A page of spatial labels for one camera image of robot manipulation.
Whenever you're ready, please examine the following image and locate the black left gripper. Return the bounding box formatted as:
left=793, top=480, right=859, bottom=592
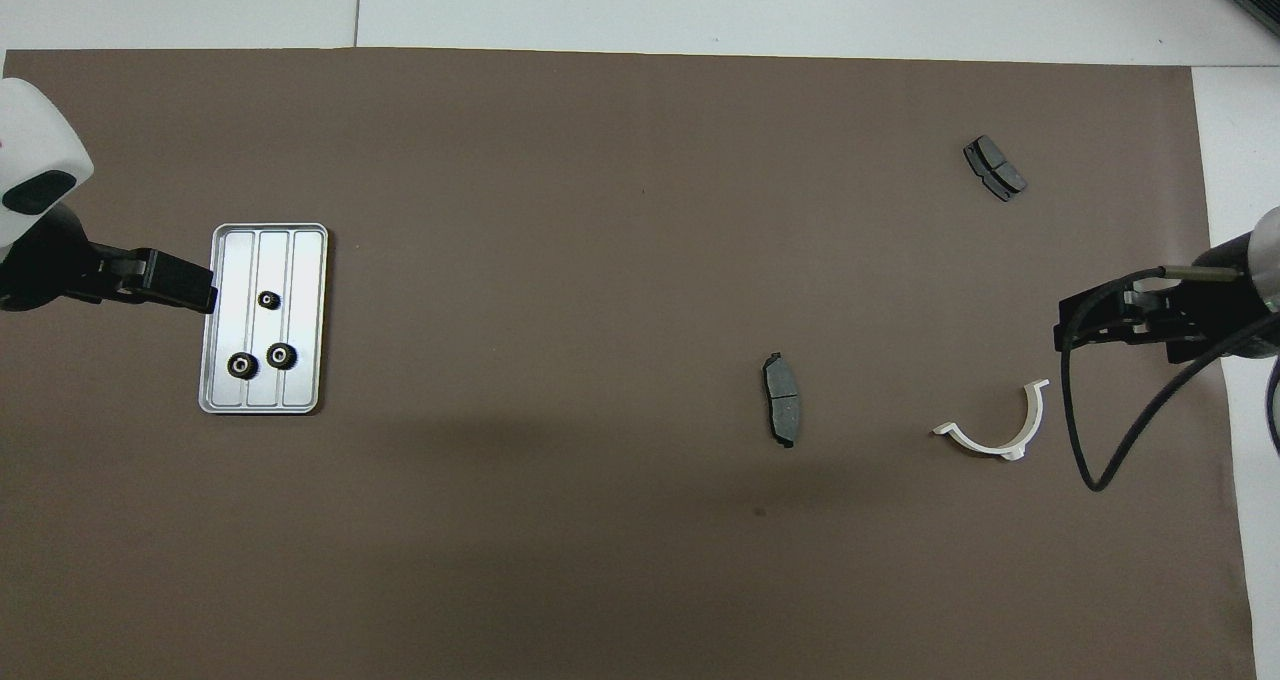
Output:
left=0, top=203, right=217, bottom=314

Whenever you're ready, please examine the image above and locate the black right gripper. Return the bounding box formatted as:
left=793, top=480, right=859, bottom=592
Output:
left=1056, top=238, right=1280, bottom=366

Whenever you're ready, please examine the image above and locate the silver metal compartment tray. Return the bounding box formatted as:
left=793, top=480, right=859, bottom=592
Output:
left=197, top=223, right=330, bottom=416

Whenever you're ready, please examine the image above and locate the short dark grey brake pad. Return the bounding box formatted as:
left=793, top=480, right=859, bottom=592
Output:
left=963, top=135, right=1029, bottom=203

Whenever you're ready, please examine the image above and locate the long dark grey brake pad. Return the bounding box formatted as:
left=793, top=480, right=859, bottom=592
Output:
left=762, top=352, right=803, bottom=449

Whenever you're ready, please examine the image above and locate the brown table mat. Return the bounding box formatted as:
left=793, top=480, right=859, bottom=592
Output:
left=0, top=48, right=1261, bottom=680

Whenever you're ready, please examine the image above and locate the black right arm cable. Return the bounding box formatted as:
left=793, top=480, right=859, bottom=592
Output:
left=1060, top=265, right=1280, bottom=493

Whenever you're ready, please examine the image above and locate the white plastic half-ring clamp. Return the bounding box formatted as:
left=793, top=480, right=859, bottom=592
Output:
left=932, top=379, right=1051, bottom=462

